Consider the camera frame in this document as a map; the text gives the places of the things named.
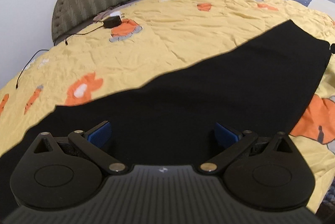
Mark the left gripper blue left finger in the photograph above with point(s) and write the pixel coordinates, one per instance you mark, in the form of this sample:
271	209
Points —
100	134

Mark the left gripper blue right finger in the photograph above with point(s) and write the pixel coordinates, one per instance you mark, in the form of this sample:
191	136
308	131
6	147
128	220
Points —
225	135

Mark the black pants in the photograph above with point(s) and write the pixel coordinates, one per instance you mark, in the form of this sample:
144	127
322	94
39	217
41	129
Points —
264	85

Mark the black power adapter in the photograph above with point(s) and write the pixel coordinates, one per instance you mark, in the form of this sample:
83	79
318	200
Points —
112	21

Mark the yellow carrot print bedsheet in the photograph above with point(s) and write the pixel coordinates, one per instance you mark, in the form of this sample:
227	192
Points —
158	36

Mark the white plug charger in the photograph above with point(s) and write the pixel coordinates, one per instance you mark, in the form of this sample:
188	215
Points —
117	13

